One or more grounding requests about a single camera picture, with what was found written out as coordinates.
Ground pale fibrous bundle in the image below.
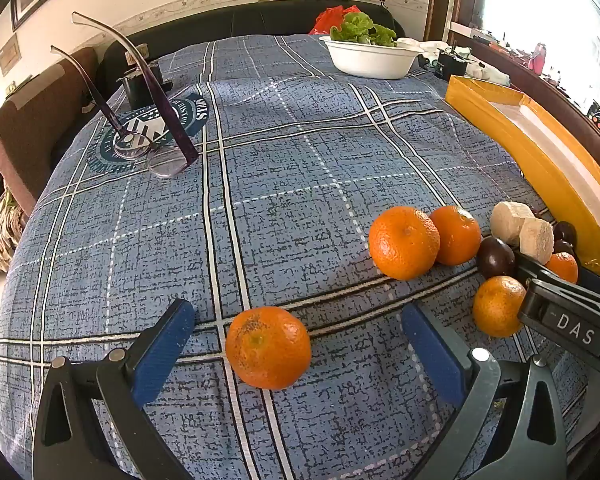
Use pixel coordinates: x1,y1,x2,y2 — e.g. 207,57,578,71
0,195,26,276

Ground green lettuce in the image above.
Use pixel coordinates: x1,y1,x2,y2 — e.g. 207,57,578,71
330,11,397,48

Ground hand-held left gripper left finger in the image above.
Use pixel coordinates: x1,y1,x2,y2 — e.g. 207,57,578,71
32,299,196,480

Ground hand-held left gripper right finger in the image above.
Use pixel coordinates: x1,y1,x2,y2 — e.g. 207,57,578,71
401,302,568,480

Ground black cylindrical motor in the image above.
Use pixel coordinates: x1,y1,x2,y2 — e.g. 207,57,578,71
437,50,468,81

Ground brown wooden cabinet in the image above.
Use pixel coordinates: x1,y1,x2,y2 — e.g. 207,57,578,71
450,20,600,151

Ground brown armchair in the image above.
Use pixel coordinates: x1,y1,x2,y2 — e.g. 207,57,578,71
0,47,101,216

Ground black padded sofa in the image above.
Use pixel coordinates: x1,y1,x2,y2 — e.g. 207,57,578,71
97,0,406,91

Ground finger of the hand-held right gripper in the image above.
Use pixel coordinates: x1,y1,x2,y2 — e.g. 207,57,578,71
518,279,600,386
516,254,600,311

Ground white bowl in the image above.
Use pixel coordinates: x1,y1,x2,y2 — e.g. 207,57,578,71
319,35,423,80

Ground small black box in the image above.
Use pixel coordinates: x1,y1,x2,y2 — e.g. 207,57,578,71
117,62,175,110

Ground small orange mandarin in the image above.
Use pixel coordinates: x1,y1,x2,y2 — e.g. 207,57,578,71
546,252,579,284

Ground purple-framed eyeglasses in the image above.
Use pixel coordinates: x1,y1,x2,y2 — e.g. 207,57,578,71
50,11,201,179

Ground yellow cardboard box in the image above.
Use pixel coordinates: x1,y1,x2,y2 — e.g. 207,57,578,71
445,75,600,277

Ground pink bottle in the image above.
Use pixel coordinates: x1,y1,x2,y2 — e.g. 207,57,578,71
527,42,548,73

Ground small wall plaque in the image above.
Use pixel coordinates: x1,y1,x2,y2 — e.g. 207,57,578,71
0,35,22,77

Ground red plastic bag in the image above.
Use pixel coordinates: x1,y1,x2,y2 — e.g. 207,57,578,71
308,5,363,36

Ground cream banana piece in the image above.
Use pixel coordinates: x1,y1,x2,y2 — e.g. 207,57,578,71
519,217,555,266
490,201,536,247

